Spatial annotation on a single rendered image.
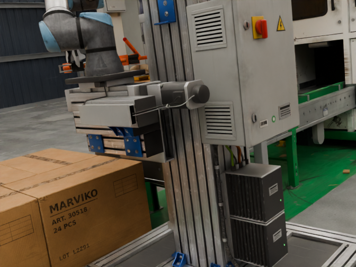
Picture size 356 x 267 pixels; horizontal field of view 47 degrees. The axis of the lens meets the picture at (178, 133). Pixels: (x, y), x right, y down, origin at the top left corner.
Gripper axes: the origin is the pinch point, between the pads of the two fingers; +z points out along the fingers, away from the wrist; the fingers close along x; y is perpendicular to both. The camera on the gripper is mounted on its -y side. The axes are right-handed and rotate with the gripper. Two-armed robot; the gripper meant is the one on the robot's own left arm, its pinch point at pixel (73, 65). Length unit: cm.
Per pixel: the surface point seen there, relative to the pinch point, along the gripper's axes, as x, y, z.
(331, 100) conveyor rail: -25, 213, 54
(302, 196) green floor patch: -43, 135, 108
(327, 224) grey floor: -79, 103, 108
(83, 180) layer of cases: -22, -16, 54
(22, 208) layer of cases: -26, -48, 56
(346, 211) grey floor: -79, 126, 108
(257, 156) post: -48, 83, 64
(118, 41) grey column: 97, 96, -15
